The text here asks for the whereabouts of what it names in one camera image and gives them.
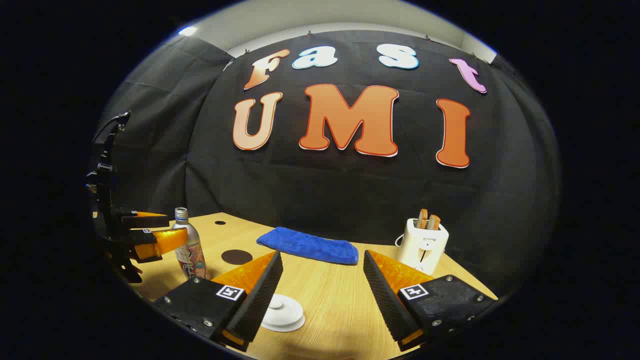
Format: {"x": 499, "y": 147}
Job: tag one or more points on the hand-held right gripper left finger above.
{"x": 260, "y": 300}

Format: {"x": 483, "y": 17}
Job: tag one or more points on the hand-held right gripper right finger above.
{"x": 385, "y": 300}

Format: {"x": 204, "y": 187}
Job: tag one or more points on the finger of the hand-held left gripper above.
{"x": 145, "y": 221}
{"x": 145, "y": 239}

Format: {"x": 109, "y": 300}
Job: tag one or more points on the white teacup lid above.
{"x": 287, "y": 312}

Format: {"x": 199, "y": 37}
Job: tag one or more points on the white teacup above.
{"x": 285, "y": 328}

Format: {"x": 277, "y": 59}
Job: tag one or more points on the round brown coaster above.
{"x": 236, "y": 257}

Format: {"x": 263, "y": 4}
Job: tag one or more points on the silver water bottle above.
{"x": 192, "y": 260}

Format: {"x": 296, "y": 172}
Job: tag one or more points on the white toaster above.
{"x": 422, "y": 250}

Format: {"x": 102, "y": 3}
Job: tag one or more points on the blue towel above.
{"x": 310, "y": 245}

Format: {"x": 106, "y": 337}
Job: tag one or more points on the toast slice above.
{"x": 434, "y": 223}
{"x": 423, "y": 219}

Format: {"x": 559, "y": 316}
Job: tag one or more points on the black backdrop cloth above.
{"x": 350, "y": 200}

